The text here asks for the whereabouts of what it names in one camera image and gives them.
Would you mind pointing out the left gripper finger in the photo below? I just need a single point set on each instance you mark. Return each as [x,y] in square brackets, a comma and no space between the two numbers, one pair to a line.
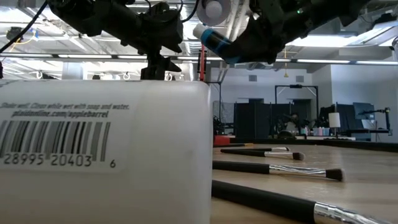
[171,68]
[152,67]

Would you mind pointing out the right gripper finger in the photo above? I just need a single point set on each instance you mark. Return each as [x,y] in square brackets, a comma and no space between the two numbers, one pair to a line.
[254,9]
[255,46]

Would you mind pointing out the thin brush with tan end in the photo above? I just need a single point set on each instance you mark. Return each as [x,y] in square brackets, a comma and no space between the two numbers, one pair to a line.
[233,145]

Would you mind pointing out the thin black liner brush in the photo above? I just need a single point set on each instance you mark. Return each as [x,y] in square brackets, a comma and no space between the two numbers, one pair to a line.
[281,149]

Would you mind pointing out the black paint brush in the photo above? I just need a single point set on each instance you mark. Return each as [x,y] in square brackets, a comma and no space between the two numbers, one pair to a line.
[248,152]
[264,200]
[242,167]

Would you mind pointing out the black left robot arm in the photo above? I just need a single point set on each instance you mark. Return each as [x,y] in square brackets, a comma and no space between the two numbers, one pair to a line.
[93,15]

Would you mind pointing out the white paint bottle with barcode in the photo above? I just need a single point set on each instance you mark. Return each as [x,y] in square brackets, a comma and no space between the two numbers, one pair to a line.
[155,140]

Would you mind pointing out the red desk lamp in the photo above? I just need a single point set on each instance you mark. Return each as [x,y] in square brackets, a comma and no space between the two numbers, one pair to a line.
[214,11]

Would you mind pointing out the long linear light bar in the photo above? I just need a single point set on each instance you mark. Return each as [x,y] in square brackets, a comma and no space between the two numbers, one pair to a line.
[84,56]

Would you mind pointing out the black partition screens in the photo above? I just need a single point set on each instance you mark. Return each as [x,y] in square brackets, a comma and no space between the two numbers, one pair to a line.
[248,121]

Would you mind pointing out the person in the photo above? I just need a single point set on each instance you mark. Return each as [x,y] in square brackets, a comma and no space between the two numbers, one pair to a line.
[292,124]

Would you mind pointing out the white cylindrical lamp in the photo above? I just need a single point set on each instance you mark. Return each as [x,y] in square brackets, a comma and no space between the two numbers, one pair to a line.
[334,119]

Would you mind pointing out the grey-blue monitor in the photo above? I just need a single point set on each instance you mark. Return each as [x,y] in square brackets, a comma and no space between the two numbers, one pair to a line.
[363,109]

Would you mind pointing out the black background frame stand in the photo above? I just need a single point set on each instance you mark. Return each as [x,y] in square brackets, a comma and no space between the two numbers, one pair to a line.
[297,86]

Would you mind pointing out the black table frame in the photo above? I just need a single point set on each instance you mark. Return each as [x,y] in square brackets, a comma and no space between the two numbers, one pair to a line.
[367,145]

